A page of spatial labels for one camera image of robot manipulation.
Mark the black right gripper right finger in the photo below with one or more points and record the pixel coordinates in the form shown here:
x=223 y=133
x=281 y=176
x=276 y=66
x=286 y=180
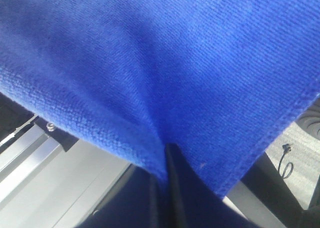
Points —
x=191 y=202

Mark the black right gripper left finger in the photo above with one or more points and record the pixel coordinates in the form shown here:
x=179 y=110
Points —
x=133 y=201

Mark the blue microfibre towel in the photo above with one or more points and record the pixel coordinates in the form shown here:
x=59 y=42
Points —
x=219 y=78

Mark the aluminium frame rail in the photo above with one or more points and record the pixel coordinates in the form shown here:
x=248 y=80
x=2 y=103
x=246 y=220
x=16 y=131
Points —
x=51 y=179

